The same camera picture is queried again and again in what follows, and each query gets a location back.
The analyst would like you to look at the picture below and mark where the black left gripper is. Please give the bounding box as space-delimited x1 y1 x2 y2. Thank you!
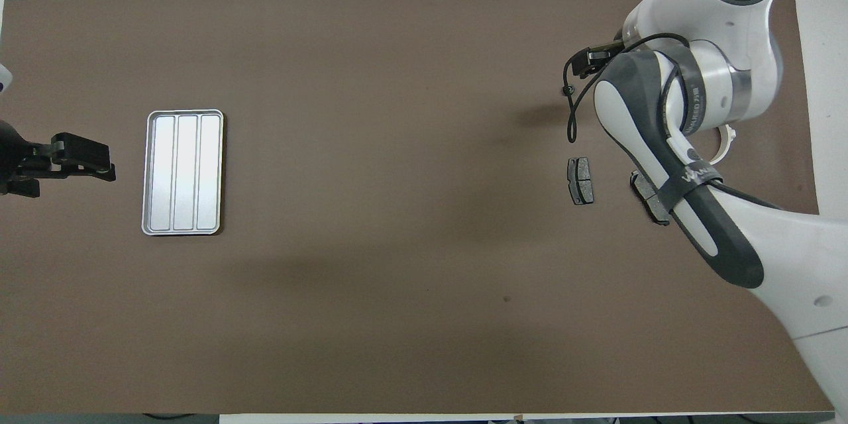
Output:
0 121 117 198

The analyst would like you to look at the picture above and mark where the silver metal tray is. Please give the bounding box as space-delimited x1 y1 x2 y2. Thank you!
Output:
141 109 225 237

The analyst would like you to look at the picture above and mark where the brown table mat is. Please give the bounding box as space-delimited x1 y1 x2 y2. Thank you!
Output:
0 0 835 415

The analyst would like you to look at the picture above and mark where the short grey brake pad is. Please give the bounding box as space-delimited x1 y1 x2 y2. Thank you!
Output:
567 156 595 206

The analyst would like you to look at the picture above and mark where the long grey brake pad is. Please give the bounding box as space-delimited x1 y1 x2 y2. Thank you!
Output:
629 170 671 227

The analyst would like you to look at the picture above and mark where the white curved plastic bracket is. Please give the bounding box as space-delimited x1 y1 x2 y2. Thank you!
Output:
712 125 737 163

